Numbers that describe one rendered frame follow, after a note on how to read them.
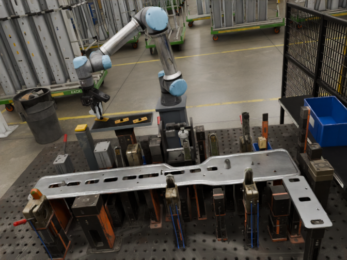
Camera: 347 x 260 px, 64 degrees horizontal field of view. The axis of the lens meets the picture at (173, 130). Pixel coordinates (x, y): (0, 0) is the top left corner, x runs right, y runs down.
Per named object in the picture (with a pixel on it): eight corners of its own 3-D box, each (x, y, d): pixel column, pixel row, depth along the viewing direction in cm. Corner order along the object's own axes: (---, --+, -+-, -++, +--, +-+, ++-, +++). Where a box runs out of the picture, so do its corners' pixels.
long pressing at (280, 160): (22, 206, 140) (21, 204, 140) (41, 177, 160) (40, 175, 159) (303, 177, 129) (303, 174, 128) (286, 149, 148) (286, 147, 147)
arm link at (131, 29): (146, 0, 166) (83, 53, 165) (152, 1, 157) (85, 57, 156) (157, 17, 173) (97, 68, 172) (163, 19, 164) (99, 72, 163)
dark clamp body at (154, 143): (157, 199, 171) (144, 148, 152) (158, 185, 183) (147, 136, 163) (174, 197, 170) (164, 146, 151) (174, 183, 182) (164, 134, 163)
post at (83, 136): (95, 188, 189) (74, 133, 167) (97, 180, 196) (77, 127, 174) (105, 187, 189) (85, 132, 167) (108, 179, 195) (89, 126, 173)
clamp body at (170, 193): (172, 250, 139) (160, 200, 121) (172, 230, 149) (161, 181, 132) (190, 248, 138) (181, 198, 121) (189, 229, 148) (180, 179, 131)
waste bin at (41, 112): (25, 149, 396) (2, 103, 360) (43, 129, 442) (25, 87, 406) (57, 146, 389) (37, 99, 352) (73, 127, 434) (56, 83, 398)
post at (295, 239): (291, 244, 132) (295, 199, 118) (283, 225, 141) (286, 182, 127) (304, 243, 131) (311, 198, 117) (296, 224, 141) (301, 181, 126)
